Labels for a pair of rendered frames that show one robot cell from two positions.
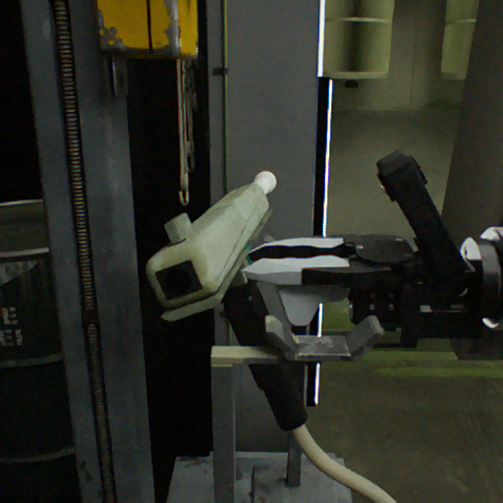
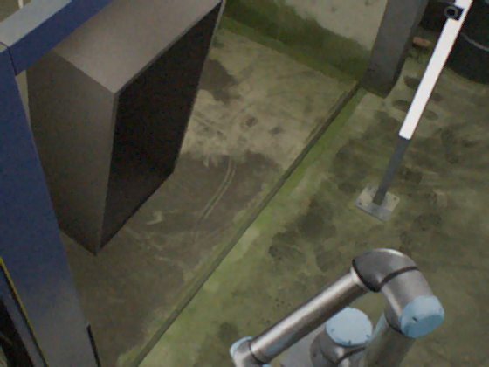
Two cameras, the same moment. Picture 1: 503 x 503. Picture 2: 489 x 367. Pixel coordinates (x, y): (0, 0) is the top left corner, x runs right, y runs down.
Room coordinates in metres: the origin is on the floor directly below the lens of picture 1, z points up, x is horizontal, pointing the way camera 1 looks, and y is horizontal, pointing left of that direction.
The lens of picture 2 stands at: (0.28, 0.33, 2.90)
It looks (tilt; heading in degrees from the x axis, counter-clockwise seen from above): 54 degrees down; 304
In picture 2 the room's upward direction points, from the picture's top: 1 degrees clockwise
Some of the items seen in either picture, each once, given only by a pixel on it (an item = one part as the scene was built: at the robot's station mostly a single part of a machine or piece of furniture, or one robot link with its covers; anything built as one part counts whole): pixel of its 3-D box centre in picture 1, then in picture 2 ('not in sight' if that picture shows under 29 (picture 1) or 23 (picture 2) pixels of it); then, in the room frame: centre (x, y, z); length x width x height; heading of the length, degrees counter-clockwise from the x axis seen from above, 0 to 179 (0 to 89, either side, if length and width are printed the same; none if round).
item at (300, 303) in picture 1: (296, 294); not in sight; (0.43, -0.04, 1.10); 0.09 x 0.03 x 0.06; 93
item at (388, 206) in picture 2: not in sight; (376, 202); (0.54, -2.01, 0.01); 0.20 x 0.20 x 0.01; 89
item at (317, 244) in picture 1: (296, 271); not in sight; (0.48, -0.04, 1.10); 0.09 x 0.03 x 0.06; 77
